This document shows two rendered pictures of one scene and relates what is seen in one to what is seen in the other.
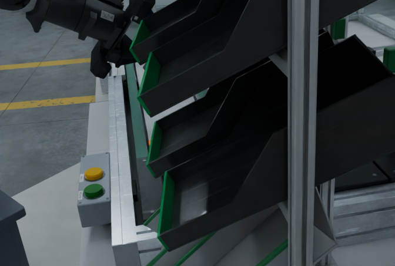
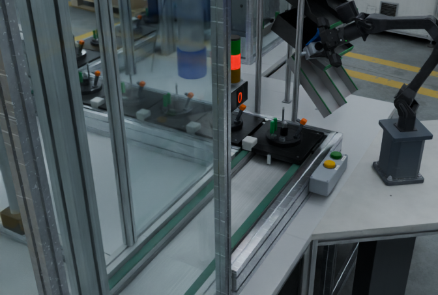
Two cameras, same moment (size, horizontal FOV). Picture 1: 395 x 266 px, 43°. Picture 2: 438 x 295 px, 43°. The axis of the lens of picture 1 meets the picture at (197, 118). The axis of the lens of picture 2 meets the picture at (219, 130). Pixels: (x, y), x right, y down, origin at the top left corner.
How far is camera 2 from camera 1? 2.74 m
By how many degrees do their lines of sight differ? 115
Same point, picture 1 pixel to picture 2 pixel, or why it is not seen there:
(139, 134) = (277, 187)
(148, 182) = (307, 145)
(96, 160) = (321, 174)
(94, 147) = (297, 242)
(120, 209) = (329, 144)
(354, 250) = not seen: hidden behind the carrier
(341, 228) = not seen: hidden behind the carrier
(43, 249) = (367, 184)
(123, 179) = (315, 156)
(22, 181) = not seen: outside the picture
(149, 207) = (317, 135)
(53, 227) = (358, 193)
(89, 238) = (342, 179)
